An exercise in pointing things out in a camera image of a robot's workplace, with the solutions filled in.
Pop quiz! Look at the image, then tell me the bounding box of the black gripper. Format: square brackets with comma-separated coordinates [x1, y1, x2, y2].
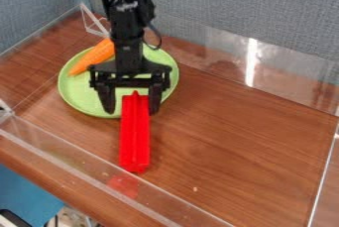
[87, 40, 172, 115]

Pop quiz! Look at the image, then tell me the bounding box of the red plastic clip object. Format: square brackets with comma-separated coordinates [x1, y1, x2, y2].
[119, 91, 150, 172]

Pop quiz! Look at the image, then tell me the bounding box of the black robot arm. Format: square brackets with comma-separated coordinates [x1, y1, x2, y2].
[88, 0, 172, 114]

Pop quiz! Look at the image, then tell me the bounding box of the green round plate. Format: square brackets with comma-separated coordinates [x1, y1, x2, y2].
[57, 47, 180, 118]

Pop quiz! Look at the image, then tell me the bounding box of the orange toy carrot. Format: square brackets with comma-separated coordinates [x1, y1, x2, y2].
[69, 38, 115, 75]

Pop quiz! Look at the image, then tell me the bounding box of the black cable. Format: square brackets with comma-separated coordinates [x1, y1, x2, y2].
[142, 22, 163, 52]

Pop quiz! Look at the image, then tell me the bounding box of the clear acrylic enclosure wall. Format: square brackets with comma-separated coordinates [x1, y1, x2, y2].
[0, 8, 339, 227]

